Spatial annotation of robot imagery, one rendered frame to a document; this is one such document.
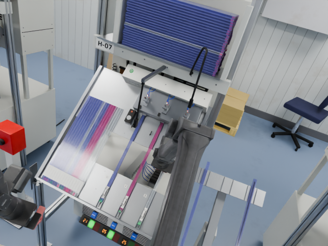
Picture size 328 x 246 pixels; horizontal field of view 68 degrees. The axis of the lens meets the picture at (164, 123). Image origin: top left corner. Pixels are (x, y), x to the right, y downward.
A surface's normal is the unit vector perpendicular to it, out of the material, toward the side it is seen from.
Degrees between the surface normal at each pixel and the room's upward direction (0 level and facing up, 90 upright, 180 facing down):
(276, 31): 90
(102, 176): 44
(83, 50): 90
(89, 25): 90
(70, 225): 0
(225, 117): 90
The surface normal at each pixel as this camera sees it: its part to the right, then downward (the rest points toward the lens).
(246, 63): -0.36, 0.43
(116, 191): -0.10, -0.30
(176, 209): 0.16, -0.29
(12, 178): 0.12, -0.58
